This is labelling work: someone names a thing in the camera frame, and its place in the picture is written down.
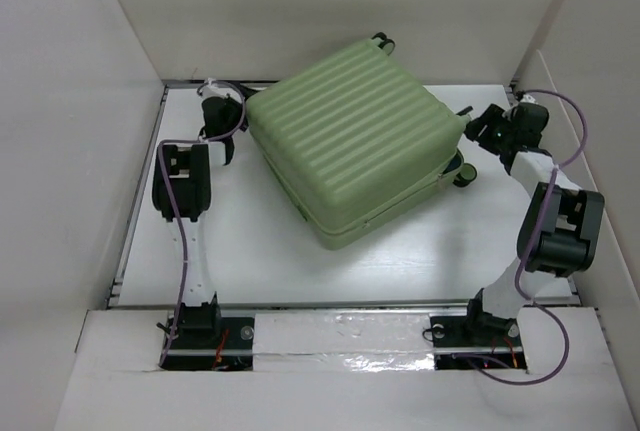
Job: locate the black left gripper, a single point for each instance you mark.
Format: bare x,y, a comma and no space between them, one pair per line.
230,101

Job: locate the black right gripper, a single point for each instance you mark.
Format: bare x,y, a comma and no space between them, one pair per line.
490,116

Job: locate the green suitcase with blue lining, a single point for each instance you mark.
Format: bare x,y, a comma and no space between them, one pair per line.
355,140

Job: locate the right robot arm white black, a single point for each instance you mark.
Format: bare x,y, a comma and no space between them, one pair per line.
559,233

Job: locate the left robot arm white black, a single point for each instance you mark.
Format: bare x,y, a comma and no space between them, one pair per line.
182,194

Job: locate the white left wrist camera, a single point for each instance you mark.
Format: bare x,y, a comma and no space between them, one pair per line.
210,89

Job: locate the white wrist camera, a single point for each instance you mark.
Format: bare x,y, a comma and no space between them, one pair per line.
523,99
210,89

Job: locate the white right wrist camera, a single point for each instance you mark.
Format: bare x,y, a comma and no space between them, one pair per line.
523,99

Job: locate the metal base rail with foil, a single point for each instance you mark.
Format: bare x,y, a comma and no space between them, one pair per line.
208,338

